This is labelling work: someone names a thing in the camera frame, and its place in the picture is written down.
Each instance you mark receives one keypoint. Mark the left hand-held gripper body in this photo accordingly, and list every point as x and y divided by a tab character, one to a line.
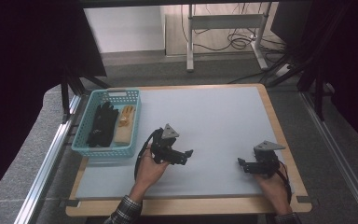
163	147

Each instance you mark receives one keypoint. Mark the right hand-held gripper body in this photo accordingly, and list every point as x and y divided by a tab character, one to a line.
265	163

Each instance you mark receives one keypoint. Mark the teal plastic basket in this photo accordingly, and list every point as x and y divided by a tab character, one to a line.
110	124

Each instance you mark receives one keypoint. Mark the grey foam mat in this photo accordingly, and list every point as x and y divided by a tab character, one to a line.
214	124

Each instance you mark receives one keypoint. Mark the white power strip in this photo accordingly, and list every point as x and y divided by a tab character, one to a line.
282	70

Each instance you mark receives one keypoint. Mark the black metal stand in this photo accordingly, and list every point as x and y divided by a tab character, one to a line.
71	87
307	68

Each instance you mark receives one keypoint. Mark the dark curtain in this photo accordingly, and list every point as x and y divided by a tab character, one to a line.
28	77
354	62

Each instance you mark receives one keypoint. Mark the aluminium rail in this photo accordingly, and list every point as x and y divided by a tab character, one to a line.
338	155
48	161

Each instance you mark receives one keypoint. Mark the white desk frame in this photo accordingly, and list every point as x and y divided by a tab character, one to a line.
225	22

